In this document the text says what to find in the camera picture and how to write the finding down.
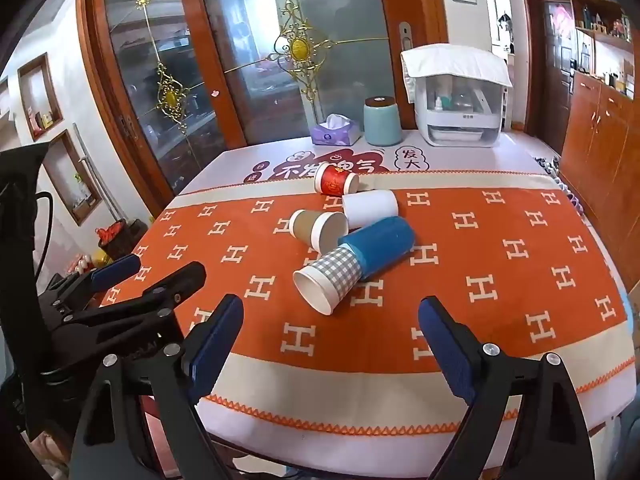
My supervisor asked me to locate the white appliance with cloth cover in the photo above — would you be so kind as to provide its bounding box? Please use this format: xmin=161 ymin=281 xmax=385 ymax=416
xmin=414 ymin=77 xmax=502 ymax=147

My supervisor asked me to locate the purple tissue box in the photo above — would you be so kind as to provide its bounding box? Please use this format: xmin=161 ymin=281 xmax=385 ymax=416
xmin=310 ymin=114 xmax=362 ymax=147

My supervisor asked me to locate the orange patterned tablecloth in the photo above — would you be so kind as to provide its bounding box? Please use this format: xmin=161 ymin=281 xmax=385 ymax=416
xmin=100 ymin=172 xmax=631 ymax=423

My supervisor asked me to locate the red paper cup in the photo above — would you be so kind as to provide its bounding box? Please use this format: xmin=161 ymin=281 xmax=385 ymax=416
xmin=314 ymin=162 xmax=361 ymax=196

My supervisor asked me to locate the grey checked paper cup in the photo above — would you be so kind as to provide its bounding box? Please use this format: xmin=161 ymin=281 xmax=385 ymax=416
xmin=292 ymin=246 xmax=362 ymax=317

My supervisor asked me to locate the black cable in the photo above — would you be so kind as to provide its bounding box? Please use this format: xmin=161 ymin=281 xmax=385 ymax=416
xmin=32 ymin=191 xmax=55 ymax=281

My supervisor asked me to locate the white paper cup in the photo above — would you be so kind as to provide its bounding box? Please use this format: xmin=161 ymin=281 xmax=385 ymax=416
xmin=342 ymin=190 xmax=399 ymax=230

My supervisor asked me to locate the dark bin with red bag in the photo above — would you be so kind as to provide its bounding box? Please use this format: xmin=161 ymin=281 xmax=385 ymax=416
xmin=96 ymin=219 xmax=147 ymax=261

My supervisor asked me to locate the blue paper cup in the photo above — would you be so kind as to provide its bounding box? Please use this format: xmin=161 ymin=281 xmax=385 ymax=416
xmin=337 ymin=216 xmax=417 ymax=282

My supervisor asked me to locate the teal canister with brown lid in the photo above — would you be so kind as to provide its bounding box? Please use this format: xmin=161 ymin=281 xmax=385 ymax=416
xmin=363 ymin=96 xmax=403 ymax=147

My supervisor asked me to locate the wooden framed glass sliding door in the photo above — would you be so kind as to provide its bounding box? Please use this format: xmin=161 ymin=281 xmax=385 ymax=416
xmin=75 ymin=0 xmax=246 ymax=201
xmin=175 ymin=0 xmax=448 ymax=146

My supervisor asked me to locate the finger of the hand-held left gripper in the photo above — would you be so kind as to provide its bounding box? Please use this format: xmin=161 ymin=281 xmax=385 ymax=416
xmin=60 ymin=261 xmax=207 ymax=356
xmin=47 ymin=254 xmax=143 ymax=311

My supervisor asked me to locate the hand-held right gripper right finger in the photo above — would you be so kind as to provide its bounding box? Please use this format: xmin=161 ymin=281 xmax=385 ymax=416
xmin=418 ymin=296 xmax=597 ymax=480

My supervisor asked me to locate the wooden framed wall niche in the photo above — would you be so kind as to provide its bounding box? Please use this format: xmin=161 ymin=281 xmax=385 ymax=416
xmin=17 ymin=52 xmax=65 ymax=142
xmin=42 ymin=129 xmax=103 ymax=226

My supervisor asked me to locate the dark brown entrance door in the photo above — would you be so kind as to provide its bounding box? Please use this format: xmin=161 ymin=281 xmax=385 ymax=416
xmin=521 ymin=0 xmax=576 ymax=148

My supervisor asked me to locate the brown paper cup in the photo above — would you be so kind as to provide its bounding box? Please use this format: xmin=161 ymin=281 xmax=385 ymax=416
xmin=289 ymin=209 xmax=349 ymax=255

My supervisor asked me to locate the white cloth cover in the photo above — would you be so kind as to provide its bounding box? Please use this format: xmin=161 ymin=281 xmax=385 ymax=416
xmin=401 ymin=44 xmax=514 ymax=92

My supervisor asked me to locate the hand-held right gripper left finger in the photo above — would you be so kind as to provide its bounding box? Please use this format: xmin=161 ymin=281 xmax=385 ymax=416
xmin=67 ymin=294 xmax=246 ymax=480

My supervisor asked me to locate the grey metal pole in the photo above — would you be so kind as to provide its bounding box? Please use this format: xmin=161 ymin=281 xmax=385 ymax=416
xmin=72 ymin=122 xmax=112 ymax=223

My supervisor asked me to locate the wooden cabinet with shelves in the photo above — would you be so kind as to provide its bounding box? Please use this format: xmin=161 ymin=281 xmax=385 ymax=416
xmin=555 ymin=0 xmax=640 ymax=241

